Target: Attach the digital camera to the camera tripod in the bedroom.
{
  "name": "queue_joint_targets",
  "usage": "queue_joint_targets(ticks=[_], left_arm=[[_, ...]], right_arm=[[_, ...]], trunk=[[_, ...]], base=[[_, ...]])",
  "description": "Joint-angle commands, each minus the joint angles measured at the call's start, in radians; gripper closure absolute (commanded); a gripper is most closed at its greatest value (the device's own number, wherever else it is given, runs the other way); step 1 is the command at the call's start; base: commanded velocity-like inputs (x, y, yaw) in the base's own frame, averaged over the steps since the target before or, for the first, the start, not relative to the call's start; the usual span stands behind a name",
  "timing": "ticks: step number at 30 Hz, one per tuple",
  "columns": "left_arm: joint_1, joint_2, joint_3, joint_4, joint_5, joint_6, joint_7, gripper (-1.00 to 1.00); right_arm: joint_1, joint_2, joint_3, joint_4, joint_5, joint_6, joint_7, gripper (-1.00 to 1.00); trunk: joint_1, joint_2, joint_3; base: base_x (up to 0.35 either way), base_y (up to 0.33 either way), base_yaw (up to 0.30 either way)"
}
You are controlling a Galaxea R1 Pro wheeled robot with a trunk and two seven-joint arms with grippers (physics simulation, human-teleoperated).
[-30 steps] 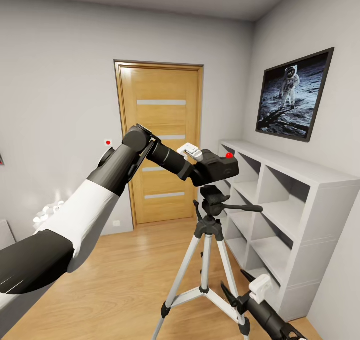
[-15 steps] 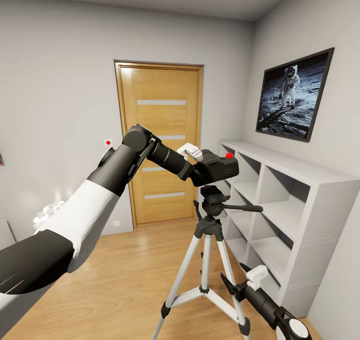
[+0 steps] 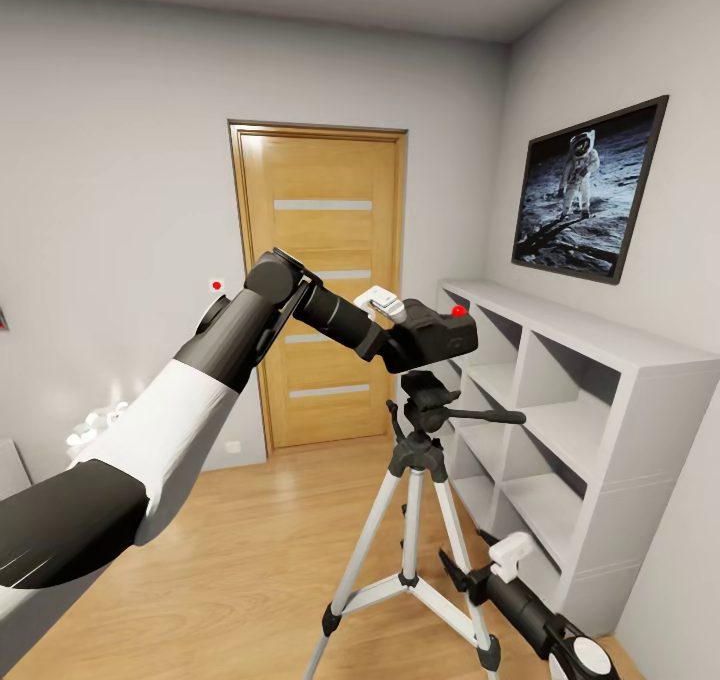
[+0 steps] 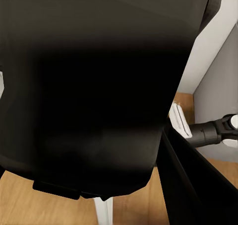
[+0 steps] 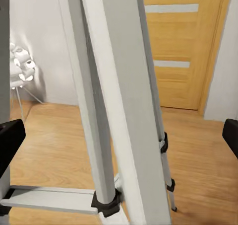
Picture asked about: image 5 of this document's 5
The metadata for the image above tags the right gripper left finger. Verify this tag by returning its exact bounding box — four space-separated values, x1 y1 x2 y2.
0 119 26 178

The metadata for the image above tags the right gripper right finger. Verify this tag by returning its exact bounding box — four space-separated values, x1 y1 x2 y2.
220 118 238 158

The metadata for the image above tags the camera tripod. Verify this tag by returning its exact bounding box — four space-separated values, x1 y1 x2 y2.
0 0 177 225

